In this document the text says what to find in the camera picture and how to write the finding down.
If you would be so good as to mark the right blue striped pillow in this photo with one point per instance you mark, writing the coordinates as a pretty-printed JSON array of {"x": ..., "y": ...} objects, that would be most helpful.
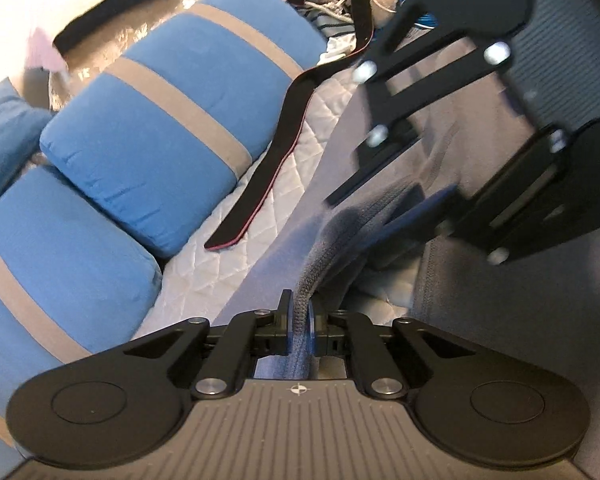
[{"x": 166, "y": 131}]

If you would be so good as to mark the black strap red edge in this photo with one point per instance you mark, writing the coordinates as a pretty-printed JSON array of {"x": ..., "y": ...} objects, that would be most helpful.
[{"x": 287, "y": 133}]

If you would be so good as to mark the blue striped pillow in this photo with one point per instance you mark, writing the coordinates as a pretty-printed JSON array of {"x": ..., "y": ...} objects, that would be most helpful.
[
  {"x": 71, "y": 283},
  {"x": 166, "y": 131}
]

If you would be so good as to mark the white striped cloth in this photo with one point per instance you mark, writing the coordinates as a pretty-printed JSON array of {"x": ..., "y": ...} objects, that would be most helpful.
[{"x": 337, "y": 29}]

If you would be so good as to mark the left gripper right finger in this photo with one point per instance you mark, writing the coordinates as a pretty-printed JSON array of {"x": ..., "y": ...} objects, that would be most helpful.
[{"x": 346, "y": 344}]

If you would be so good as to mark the blue-grey sweatpants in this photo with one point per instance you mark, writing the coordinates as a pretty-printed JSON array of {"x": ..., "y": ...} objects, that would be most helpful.
[{"x": 441, "y": 274}]

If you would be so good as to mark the plain blue pillow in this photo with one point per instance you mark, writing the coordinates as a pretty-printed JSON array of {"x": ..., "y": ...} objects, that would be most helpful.
[{"x": 21, "y": 125}]

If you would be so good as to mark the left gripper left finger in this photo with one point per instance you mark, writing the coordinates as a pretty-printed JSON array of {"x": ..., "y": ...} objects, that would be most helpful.
[{"x": 232, "y": 351}]

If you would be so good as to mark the quilted white bedspread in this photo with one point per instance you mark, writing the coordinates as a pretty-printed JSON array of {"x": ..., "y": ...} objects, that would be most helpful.
[{"x": 197, "y": 282}]

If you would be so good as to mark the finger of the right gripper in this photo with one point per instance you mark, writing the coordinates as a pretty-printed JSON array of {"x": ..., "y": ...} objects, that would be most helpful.
[
  {"x": 391, "y": 133},
  {"x": 494, "y": 187}
]

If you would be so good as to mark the left blue striped pillow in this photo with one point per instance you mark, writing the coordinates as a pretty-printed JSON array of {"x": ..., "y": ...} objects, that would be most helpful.
[{"x": 71, "y": 283}]

